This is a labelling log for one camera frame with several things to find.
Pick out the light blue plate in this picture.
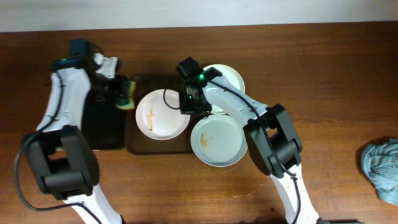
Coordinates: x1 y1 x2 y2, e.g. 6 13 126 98
190 114 248 167

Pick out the cream white plate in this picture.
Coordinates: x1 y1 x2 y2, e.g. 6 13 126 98
203 64 246 114

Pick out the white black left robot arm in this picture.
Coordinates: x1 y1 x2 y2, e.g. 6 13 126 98
15 53 124 223

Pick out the brown plastic tray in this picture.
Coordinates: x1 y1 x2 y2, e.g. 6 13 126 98
125 75 201 155

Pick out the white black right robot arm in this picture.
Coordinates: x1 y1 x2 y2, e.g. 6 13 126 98
176 65 321 224

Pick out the blue grey cloth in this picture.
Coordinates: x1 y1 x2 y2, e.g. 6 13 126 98
361 139 397 206

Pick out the yellow green sponge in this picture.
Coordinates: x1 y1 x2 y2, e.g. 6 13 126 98
115 81 136 110

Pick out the black plastic tray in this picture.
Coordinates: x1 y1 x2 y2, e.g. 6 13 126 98
81 75 127 150

